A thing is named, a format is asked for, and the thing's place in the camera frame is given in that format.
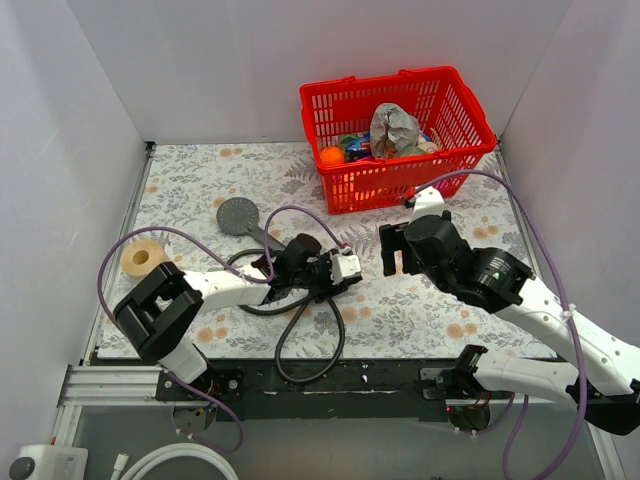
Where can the grey shower head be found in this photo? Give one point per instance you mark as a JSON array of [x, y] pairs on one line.
[[239, 216]]

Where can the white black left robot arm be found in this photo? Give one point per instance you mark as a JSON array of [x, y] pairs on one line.
[[157, 313]]

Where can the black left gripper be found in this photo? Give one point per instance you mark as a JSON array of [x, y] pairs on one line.
[[323, 270]]

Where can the white box with grey button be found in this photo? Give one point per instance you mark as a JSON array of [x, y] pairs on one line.
[[49, 462]]

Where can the white round item in basket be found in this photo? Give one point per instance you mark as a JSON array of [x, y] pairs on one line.
[[428, 147]]

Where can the orange fruit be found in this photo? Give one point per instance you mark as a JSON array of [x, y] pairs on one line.
[[332, 156]]

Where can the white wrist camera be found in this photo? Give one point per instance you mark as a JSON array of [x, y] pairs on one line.
[[345, 265], [428, 201]]

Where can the beige tape roll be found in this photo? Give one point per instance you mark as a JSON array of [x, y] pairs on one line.
[[141, 257]]

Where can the red plastic basket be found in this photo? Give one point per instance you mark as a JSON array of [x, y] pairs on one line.
[[449, 115]]

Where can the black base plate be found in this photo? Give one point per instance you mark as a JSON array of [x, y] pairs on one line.
[[352, 389]]

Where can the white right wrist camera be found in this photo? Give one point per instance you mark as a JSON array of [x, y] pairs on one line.
[[428, 201]]

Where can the aluminium rail frame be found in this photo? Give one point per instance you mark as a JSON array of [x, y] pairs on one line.
[[364, 419]]

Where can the green round item in basket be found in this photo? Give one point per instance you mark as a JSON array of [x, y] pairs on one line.
[[410, 151]]

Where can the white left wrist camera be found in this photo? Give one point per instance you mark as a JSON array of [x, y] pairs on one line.
[[345, 265]]

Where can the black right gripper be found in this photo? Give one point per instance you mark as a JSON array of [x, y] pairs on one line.
[[395, 242]]

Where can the blue snack packet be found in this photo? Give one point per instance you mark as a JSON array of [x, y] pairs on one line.
[[358, 146]]

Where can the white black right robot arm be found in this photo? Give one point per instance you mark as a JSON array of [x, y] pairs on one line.
[[594, 365]]

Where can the floral table mat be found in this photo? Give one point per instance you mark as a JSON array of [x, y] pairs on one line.
[[402, 316]]

